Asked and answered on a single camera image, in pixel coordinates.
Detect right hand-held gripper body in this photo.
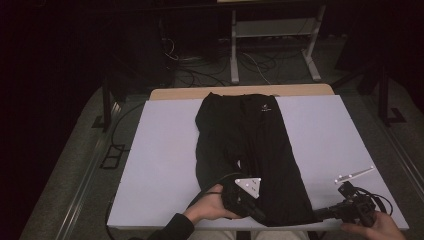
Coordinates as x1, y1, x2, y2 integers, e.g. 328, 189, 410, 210
328, 165, 378, 228

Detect black metal stand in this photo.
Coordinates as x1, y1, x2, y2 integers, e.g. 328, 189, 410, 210
333, 63, 408, 127
91, 79, 116, 133

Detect person's right leg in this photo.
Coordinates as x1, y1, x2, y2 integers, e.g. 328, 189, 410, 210
249, 230, 309, 240

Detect black pants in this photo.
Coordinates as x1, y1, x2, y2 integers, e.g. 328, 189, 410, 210
194, 92, 318, 228

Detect metal floor rail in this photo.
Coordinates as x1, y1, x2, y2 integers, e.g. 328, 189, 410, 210
54, 103, 123, 240
376, 116, 424, 188

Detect person's left leg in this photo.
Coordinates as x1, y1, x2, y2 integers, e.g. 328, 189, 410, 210
196, 230, 237, 240

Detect person's left hand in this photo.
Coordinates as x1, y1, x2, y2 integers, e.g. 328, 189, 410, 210
182, 183, 243, 225

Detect white metal stand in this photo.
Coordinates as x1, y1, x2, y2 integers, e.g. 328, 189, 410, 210
229, 4, 328, 84

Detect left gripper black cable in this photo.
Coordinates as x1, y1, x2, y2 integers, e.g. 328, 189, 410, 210
188, 171, 249, 208

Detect tangle of floor cables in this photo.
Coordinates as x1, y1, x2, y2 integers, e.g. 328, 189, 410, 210
161, 36, 278, 88

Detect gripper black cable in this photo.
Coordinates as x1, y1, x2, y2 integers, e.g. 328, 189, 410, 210
353, 186, 394, 216
188, 171, 249, 208

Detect person's right hand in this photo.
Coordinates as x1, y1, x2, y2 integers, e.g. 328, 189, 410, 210
340, 210, 407, 240

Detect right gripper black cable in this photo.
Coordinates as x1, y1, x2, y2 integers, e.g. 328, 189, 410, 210
353, 186, 394, 216

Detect person's leg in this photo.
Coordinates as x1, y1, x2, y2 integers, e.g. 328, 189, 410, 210
249, 230, 309, 240
196, 230, 237, 240

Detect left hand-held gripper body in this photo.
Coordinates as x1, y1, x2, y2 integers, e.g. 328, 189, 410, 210
220, 176, 263, 219

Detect white board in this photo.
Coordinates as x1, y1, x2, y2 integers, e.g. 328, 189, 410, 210
106, 94, 410, 232

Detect wooden table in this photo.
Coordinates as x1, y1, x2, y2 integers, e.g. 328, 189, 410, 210
148, 83, 335, 102

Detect black floor cable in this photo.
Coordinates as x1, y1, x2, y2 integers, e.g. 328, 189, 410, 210
109, 101, 148, 153

